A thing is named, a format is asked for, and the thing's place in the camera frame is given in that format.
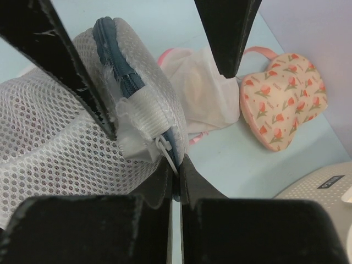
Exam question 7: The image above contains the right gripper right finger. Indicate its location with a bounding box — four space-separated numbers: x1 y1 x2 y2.
179 156 348 263

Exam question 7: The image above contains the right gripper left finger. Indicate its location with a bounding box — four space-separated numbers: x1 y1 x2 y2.
1 159 173 263

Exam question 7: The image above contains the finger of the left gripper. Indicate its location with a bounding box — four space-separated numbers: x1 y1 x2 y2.
1 1 117 140
195 0 260 79

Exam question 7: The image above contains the grey trimmed mesh laundry bag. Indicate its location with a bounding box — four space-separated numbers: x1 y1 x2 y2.
1 17 189 229

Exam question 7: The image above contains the cream plastic basket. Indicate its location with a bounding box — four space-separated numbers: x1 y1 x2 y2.
272 161 352 212

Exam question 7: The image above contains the pink mesh bag middle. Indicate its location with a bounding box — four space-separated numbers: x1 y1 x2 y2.
158 47 240 145

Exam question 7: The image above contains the floral orange laundry bag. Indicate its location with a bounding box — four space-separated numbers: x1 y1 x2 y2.
239 47 327 151

